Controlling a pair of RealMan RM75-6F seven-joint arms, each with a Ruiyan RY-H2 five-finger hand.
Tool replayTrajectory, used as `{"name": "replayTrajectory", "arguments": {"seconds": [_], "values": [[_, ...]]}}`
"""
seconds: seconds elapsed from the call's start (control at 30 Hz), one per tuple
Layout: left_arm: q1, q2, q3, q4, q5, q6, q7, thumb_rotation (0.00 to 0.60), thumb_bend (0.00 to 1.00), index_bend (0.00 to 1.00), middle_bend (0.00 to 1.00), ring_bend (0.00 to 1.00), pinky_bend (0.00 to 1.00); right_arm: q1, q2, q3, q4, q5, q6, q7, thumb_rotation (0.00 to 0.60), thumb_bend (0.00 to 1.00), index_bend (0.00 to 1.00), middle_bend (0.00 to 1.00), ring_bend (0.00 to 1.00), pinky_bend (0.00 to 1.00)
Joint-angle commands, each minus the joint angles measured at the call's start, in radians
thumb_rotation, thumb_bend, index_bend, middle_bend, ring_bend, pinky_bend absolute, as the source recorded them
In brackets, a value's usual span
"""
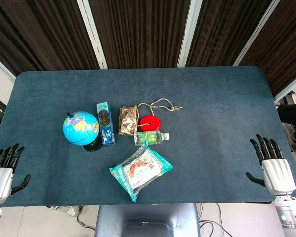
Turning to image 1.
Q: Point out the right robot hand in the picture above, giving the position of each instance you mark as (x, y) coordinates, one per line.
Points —
(277, 172)

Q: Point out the red disc with hole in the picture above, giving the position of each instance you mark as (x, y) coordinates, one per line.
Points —
(149, 123)

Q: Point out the blue globe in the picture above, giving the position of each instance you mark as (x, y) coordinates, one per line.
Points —
(82, 129)

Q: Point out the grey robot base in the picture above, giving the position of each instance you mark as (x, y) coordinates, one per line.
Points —
(148, 221)

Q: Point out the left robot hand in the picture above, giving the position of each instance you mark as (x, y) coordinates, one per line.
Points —
(0, 179)

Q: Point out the brown patterned snack pack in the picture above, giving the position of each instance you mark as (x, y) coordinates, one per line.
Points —
(127, 120)

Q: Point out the white partition post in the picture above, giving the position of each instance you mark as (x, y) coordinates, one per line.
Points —
(91, 33)
(257, 32)
(188, 33)

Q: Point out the white sneaker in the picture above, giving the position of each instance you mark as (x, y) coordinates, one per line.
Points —
(69, 210)

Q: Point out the teal clear snack bag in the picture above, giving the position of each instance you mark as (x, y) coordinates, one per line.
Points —
(140, 170)

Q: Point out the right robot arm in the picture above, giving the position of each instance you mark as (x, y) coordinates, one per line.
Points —
(287, 213)

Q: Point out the blue cookie box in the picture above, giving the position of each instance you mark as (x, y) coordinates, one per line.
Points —
(105, 123)

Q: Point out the clear bottle with green label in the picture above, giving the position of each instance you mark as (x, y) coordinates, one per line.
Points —
(150, 137)

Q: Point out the blue table cloth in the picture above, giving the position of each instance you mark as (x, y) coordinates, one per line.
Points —
(187, 98)

